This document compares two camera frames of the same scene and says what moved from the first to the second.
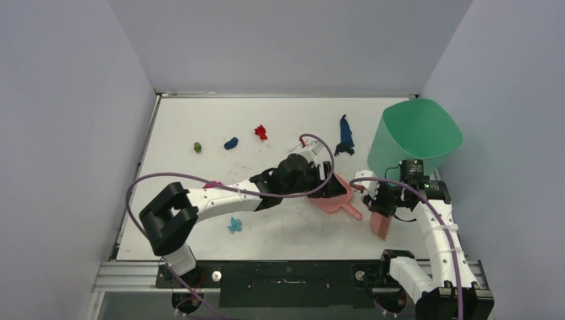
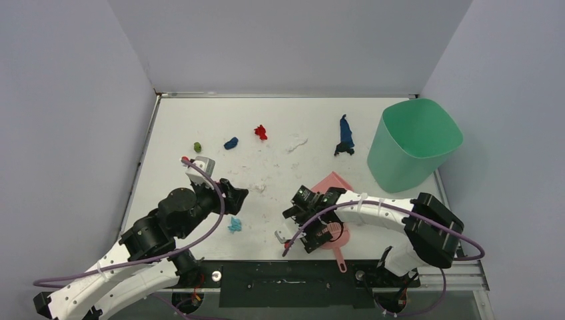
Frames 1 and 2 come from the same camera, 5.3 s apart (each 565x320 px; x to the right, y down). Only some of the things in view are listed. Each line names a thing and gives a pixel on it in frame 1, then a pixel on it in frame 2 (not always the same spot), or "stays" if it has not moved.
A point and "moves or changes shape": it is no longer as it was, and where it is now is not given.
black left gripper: [326, 177] to [227, 194]
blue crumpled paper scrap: [231, 144] stays
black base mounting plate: [286, 284] stays
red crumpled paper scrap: [260, 131] stays
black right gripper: [379, 205] to [304, 222]
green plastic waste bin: [413, 130] stays
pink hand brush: [380, 224] moves or changes shape
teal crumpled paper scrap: [236, 224] stays
